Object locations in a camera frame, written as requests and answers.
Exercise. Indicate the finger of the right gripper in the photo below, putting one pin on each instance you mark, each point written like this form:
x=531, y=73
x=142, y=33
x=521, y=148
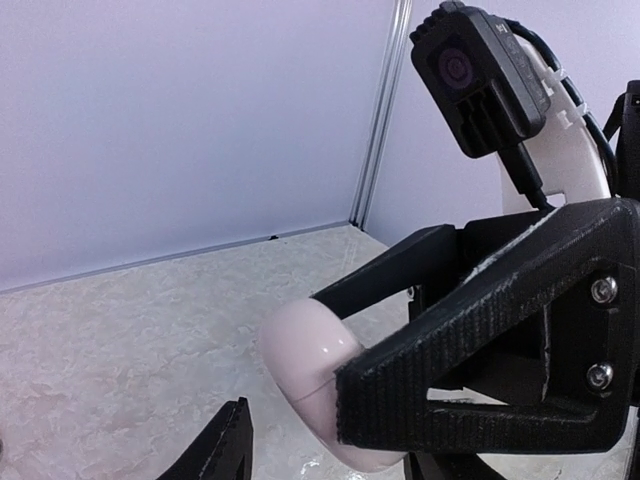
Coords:
x=427, y=257
x=377, y=390

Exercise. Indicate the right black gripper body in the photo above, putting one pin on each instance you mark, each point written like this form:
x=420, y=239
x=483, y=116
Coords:
x=579, y=271

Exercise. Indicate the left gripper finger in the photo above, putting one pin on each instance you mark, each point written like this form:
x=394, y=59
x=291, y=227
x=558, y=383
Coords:
x=222, y=451

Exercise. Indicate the pink round case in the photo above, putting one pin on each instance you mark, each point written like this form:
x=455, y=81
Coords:
x=302, y=345

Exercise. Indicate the right aluminium frame post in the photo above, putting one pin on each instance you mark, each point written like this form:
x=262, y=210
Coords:
x=383, y=105

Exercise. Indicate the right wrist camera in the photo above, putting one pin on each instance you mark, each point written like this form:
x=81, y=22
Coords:
x=502, y=91

